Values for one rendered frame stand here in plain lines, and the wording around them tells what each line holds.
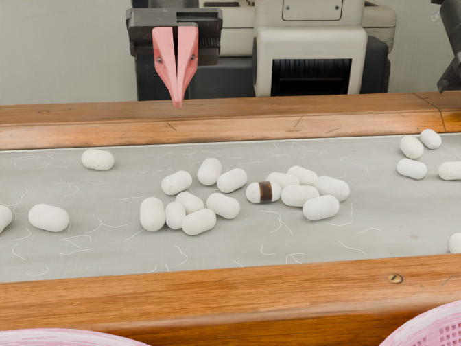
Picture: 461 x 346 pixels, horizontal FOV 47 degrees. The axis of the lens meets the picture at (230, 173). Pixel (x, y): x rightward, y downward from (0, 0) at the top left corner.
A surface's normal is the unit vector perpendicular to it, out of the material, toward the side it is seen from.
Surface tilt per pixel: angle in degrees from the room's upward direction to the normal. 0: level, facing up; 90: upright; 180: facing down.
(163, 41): 62
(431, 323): 75
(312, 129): 45
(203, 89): 90
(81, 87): 90
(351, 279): 0
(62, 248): 0
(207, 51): 41
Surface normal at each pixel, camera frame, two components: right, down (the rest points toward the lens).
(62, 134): 0.08, -0.36
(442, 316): 0.41, 0.11
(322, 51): 0.03, 0.52
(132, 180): 0.00, -0.91
